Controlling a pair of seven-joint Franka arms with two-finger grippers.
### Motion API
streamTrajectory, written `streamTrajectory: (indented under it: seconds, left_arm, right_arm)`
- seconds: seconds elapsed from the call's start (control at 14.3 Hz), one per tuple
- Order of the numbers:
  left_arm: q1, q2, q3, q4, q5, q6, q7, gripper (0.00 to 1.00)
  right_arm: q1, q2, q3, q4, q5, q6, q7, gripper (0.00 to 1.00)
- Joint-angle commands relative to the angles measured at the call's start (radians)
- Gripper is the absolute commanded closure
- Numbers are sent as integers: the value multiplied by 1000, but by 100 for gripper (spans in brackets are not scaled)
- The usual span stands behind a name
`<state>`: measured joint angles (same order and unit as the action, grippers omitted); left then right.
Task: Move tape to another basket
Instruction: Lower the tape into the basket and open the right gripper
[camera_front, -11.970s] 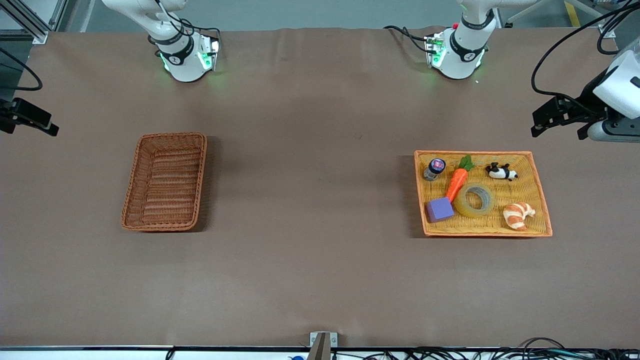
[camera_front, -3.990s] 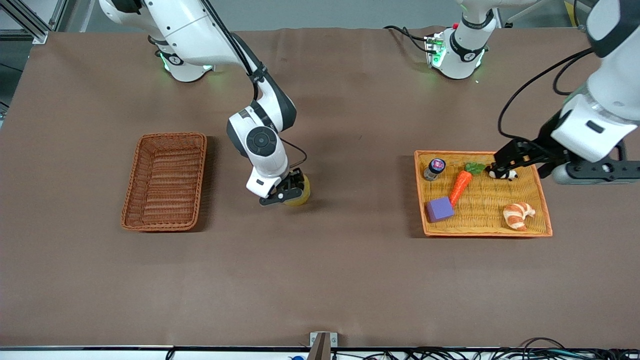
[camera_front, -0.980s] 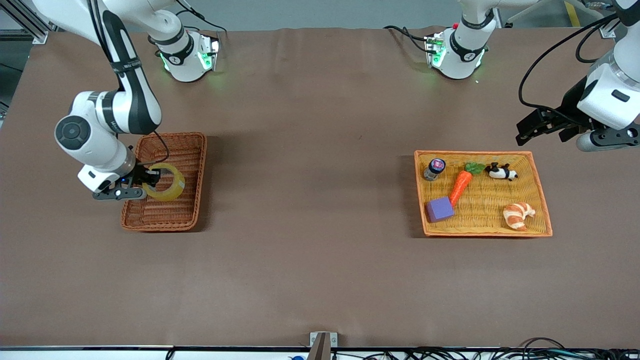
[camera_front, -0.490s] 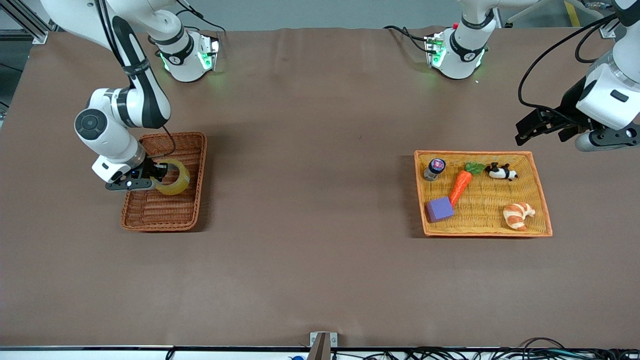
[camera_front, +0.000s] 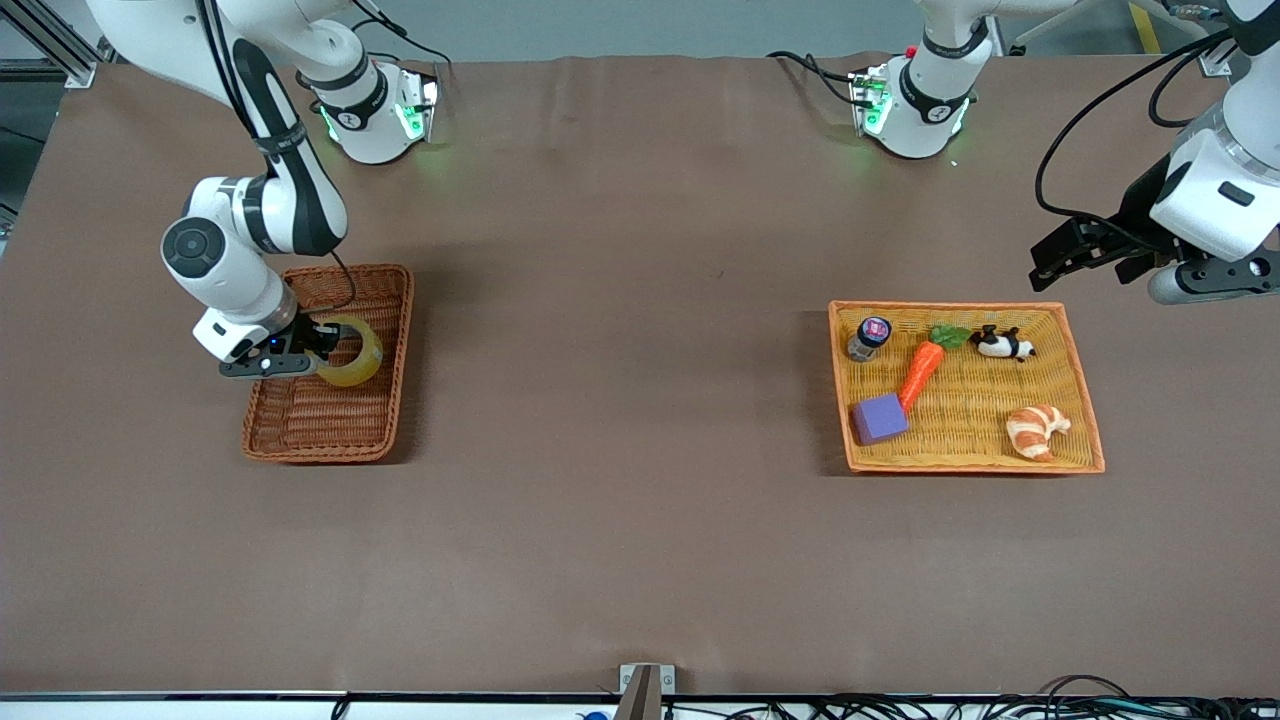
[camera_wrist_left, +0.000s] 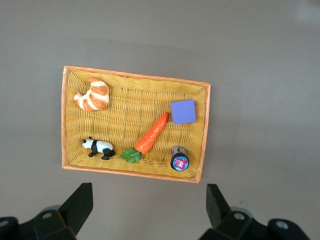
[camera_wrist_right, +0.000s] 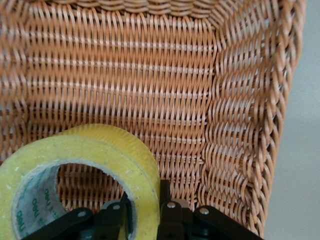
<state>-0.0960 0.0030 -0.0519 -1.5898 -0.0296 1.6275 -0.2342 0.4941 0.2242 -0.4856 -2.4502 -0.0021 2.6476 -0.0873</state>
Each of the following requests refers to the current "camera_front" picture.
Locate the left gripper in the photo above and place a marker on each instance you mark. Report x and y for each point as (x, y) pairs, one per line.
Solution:
(1138, 222)

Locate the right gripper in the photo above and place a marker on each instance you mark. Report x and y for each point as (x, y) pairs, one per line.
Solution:
(311, 334)

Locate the yellow clear tape roll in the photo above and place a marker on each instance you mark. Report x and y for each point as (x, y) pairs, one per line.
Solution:
(370, 355)

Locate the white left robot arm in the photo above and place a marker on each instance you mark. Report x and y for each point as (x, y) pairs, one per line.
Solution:
(925, 110)

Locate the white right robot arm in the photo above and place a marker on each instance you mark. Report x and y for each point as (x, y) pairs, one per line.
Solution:
(235, 280)

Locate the brown wicker basket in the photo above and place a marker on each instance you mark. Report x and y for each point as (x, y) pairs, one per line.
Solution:
(330, 420)

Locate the orange wicker basket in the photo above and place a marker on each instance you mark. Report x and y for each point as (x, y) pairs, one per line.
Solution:
(960, 445)

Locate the black white panda toy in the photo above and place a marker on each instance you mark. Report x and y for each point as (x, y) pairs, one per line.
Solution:
(1005, 346)

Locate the toy croissant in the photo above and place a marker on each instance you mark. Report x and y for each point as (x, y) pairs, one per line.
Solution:
(1035, 432)

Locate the orange toy carrot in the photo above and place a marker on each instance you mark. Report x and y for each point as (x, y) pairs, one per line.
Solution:
(920, 370)

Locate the small jar purple lid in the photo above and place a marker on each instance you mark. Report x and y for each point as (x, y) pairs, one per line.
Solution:
(870, 338)

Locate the purple foam cube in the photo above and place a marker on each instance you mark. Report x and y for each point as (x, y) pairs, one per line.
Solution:
(880, 420)

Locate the brown table cloth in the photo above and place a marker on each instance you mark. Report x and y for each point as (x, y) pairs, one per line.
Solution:
(640, 500)

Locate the metal table edge bracket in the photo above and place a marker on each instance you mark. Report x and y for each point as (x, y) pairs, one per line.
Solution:
(627, 675)

